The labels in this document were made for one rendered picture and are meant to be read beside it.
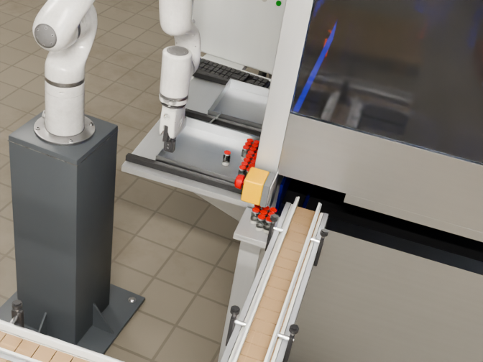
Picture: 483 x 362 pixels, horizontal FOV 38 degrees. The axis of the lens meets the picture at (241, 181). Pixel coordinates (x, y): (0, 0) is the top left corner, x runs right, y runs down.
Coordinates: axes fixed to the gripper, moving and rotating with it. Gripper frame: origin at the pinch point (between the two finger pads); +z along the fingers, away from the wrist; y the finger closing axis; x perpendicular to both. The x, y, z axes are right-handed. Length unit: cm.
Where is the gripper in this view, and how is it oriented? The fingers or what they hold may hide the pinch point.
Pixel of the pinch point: (169, 145)
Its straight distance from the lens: 216.6
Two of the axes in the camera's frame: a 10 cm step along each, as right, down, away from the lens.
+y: 2.8, -5.3, 8.0
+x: -9.5, -2.6, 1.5
